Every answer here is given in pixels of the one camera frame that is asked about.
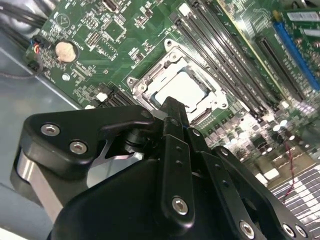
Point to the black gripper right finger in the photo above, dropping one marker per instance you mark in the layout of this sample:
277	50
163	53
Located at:
225	185

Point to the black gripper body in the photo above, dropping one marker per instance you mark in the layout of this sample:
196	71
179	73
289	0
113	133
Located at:
120	205

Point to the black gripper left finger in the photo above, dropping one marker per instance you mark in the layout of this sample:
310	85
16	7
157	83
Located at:
75	125

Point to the metal socket cover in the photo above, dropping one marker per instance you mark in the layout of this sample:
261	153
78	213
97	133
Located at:
160	70

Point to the silver CPU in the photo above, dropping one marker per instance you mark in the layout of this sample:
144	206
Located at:
182	90

